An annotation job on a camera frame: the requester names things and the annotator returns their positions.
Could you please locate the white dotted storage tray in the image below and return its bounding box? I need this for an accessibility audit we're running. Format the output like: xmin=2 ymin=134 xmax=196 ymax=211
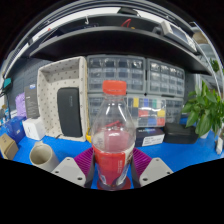
xmin=36 ymin=55 xmax=89 ymax=143

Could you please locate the blue carton box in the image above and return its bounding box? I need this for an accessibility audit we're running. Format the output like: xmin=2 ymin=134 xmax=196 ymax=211
xmin=3 ymin=115 xmax=27 ymax=144

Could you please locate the white shelf rack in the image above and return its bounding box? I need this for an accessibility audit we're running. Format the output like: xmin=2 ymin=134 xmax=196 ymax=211
xmin=191 ymin=21 xmax=224 ymax=101

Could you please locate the flat black case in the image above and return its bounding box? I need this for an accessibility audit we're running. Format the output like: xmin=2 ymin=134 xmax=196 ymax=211
xmin=163 ymin=122 xmax=200 ymax=145

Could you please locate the black wall shelf unit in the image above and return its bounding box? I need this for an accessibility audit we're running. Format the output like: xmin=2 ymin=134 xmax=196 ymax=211
xmin=4 ymin=6 xmax=214 ymax=76

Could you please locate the teal bin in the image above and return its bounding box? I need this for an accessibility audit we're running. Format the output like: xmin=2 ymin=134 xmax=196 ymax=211
xmin=2 ymin=77 xmax=14 ymax=89

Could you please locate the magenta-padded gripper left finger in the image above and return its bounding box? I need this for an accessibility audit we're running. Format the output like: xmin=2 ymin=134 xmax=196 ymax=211
xmin=50 ymin=147 xmax=96 ymax=189

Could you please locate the black rounded speaker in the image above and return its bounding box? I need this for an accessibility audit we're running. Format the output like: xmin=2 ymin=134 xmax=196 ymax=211
xmin=56 ymin=87 xmax=84 ymax=138

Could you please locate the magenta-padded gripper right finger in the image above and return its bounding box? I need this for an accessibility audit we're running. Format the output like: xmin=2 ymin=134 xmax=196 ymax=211
xmin=131 ymin=147 xmax=174 ymax=188

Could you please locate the clear bottle with red cap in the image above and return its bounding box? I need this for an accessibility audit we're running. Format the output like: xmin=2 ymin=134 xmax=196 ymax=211
xmin=90 ymin=79 xmax=137 ymax=192

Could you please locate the purple plastic bag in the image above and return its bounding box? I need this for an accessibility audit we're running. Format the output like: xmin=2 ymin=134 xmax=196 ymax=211
xmin=14 ymin=92 xmax=28 ymax=118

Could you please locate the drawer cabinet with coloured drawers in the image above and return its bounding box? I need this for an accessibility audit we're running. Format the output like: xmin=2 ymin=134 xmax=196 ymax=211
xmin=87 ymin=94 xmax=185 ymax=129

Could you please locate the black box with white label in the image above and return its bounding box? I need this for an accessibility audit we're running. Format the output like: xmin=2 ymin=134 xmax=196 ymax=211
xmin=134 ymin=126 xmax=166 ymax=148

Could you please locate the beige and grey mug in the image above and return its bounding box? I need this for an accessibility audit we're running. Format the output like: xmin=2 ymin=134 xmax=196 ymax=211
xmin=29 ymin=141 xmax=61 ymax=173

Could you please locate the dark grey carton box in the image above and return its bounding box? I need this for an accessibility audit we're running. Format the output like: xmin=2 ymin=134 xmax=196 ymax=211
xmin=23 ymin=83 xmax=41 ymax=120

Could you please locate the green potted plant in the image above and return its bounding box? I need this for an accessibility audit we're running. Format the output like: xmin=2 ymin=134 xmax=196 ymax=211
xmin=180 ymin=80 xmax=224 ymax=138

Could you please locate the small white carton box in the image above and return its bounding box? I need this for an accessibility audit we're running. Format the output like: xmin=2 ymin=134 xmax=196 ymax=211
xmin=22 ymin=116 xmax=47 ymax=141

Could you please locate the brown cardboard box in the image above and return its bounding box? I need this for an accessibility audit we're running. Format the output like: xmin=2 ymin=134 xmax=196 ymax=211
xmin=0 ymin=133 xmax=19 ymax=161

